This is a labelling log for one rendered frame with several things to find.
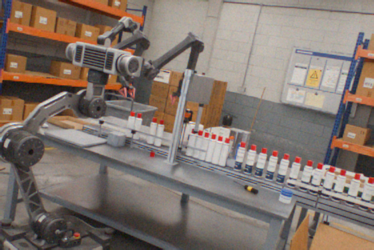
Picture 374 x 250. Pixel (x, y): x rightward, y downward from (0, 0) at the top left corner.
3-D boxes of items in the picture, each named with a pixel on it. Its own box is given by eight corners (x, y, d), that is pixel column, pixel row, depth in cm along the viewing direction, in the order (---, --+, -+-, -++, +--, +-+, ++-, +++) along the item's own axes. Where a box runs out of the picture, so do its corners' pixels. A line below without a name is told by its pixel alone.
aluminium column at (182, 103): (174, 162, 262) (194, 69, 252) (171, 164, 258) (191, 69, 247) (169, 161, 264) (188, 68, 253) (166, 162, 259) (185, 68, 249)
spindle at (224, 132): (227, 147, 325) (234, 115, 321) (224, 148, 317) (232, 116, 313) (218, 144, 329) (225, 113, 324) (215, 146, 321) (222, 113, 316)
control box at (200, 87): (208, 104, 257) (214, 77, 254) (188, 101, 248) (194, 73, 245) (201, 101, 266) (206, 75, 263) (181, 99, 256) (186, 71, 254)
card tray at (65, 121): (94, 128, 319) (95, 123, 318) (73, 130, 295) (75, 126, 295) (67, 119, 330) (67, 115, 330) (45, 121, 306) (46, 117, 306)
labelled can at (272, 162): (272, 180, 250) (280, 152, 246) (271, 182, 245) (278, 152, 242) (265, 178, 251) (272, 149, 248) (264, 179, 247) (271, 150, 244)
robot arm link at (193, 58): (190, 35, 244) (199, 47, 240) (197, 33, 246) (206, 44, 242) (181, 75, 281) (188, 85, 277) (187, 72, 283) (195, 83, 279)
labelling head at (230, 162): (243, 166, 271) (251, 132, 267) (238, 169, 259) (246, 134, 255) (225, 161, 276) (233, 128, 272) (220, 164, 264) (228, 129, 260)
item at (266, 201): (308, 175, 319) (308, 173, 319) (287, 221, 199) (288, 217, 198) (110, 117, 398) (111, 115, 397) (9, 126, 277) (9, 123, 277)
